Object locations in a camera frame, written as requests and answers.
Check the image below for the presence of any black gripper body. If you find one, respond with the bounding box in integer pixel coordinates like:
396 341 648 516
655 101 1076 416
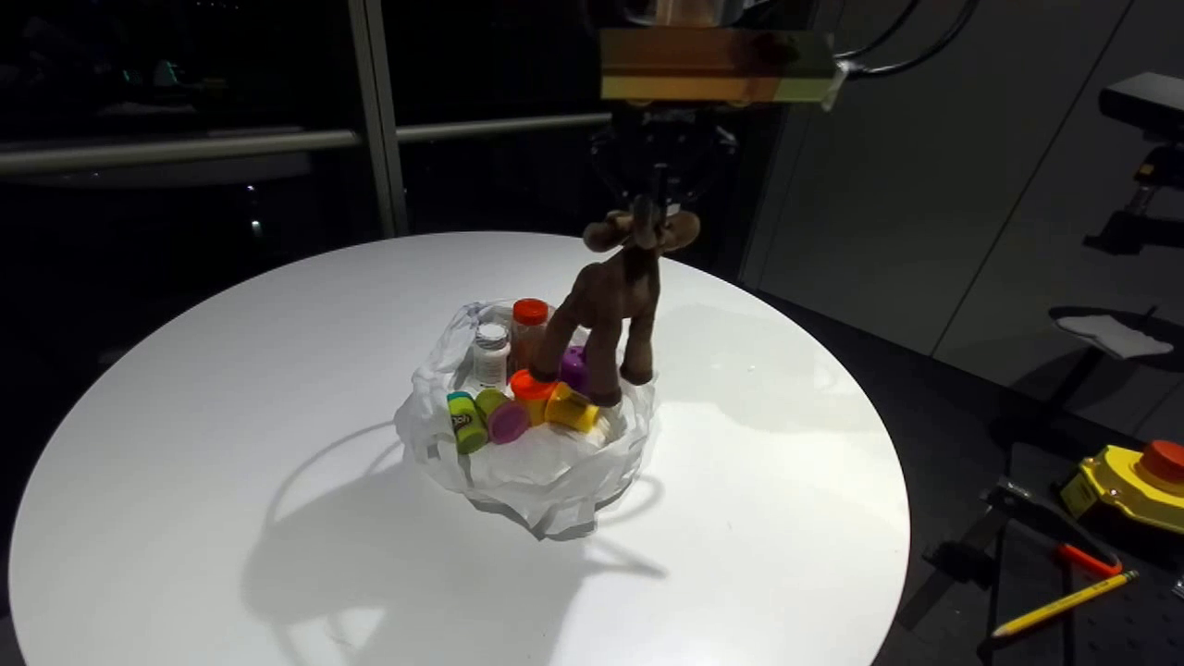
589 109 741 212

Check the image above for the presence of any brown plush moose toy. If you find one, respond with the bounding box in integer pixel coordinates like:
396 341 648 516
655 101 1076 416
528 204 701 409

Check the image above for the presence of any spice jar with orange lid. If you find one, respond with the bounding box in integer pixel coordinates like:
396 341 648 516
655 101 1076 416
512 298 550 369

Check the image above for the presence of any white pill bottle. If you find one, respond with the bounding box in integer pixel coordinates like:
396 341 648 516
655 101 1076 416
471 321 512 389

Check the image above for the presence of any orange toy cup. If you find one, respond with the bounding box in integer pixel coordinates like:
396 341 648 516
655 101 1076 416
512 369 556 409

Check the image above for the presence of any pink lidded toy tub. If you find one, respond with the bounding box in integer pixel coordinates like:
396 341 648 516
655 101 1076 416
490 403 528 445

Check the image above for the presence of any yellow emergency stop button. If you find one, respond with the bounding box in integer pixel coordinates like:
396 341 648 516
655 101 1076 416
1061 440 1184 536

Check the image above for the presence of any metal window railing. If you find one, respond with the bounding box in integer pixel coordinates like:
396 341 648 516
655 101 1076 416
0 113 610 177

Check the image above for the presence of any yellow pencil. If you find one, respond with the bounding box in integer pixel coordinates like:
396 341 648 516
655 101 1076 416
993 570 1141 639

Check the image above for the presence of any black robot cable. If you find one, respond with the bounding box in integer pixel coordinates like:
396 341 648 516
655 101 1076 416
833 0 981 81

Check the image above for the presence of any vertical window frame post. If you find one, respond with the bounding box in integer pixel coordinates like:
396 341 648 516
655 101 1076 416
349 0 408 239

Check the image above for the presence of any black camera stand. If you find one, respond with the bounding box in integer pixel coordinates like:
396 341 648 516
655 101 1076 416
1089 70 1184 256

